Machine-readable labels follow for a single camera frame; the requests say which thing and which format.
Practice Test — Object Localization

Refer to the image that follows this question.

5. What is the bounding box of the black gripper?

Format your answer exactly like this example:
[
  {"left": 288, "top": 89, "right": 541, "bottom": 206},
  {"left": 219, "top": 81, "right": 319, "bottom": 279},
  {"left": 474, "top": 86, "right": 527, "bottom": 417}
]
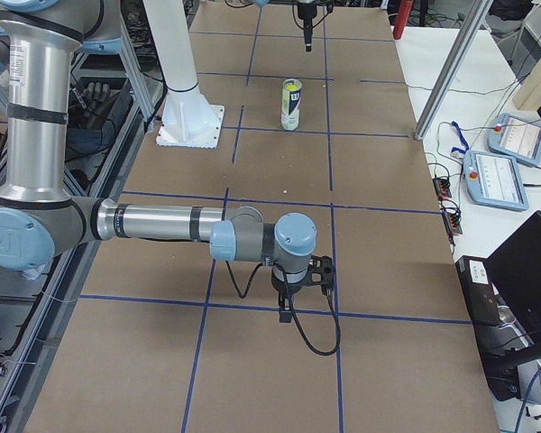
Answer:
[
  {"left": 295, "top": 0, "right": 334, "bottom": 51},
  {"left": 271, "top": 255, "right": 335, "bottom": 323}
]

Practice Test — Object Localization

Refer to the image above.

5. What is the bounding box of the white tennis ball can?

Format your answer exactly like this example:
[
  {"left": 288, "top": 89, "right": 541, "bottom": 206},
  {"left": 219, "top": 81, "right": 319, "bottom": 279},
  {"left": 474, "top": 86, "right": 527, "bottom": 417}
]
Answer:
[{"left": 281, "top": 78, "right": 302, "bottom": 131}]

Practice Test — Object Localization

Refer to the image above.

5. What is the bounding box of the red cylinder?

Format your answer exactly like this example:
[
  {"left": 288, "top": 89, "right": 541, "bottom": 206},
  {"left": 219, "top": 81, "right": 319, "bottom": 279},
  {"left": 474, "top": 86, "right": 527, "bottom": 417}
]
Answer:
[{"left": 393, "top": 0, "right": 414, "bottom": 41}]

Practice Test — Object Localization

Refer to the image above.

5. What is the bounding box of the orange black connector box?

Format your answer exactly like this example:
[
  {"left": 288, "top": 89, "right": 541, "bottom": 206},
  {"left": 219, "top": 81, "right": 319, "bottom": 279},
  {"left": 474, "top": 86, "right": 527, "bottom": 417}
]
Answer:
[{"left": 432, "top": 177, "right": 452, "bottom": 199}]

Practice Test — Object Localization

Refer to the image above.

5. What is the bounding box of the black laptop monitor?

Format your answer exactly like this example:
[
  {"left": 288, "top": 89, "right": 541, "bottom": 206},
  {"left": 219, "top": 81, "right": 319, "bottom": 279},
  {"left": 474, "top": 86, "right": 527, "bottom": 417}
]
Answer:
[{"left": 456, "top": 211, "right": 541, "bottom": 404}]

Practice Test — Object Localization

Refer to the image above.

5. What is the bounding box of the white side table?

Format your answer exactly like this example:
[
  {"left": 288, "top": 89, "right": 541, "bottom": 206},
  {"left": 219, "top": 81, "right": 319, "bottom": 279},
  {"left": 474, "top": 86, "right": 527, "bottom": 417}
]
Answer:
[{"left": 396, "top": 27, "right": 541, "bottom": 259}]

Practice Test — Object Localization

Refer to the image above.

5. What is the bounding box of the far teach pendant tablet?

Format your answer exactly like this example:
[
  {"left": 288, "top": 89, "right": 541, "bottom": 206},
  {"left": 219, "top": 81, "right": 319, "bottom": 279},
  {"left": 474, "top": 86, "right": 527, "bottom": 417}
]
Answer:
[{"left": 488, "top": 113, "right": 541, "bottom": 167}]

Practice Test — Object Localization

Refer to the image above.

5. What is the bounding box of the teach pendant tablet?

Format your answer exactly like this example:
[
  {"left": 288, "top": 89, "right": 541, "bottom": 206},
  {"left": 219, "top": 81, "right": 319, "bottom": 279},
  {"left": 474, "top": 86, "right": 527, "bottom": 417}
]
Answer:
[
  {"left": 463, "top": 150, "right": 529, "bottom": 211},
  {"left": 488, "top": 113, "right": 541, "bottom": 167}
]

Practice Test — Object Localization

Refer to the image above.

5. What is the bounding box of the near teach pendant tablet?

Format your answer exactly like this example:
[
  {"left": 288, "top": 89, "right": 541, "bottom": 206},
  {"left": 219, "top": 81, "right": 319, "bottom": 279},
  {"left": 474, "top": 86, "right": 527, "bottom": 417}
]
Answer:
[{"left": 463, "top": 150, "right": 529, "bottom": 211}]

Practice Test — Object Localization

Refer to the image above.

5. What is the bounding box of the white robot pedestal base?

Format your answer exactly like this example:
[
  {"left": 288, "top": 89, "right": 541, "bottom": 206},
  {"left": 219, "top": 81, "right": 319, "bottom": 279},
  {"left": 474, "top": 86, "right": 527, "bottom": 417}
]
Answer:
[{"left": 143, "top": 0, "right": 225, "bottom": 149}]

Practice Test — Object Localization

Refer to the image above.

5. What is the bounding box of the aluminium frame post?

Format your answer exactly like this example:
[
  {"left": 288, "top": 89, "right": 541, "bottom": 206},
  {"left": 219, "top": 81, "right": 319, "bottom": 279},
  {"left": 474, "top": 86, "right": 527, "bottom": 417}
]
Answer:
[{"left": 414, "top": 0, "right": 493, "bottom": 141}]

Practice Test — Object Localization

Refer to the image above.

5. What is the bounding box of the blue lanyard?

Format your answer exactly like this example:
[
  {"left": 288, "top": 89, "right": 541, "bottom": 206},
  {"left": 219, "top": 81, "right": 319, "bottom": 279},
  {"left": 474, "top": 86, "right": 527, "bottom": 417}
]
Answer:
[{"left": 448, "top": 120, "right": 470, "bottom": 159}]

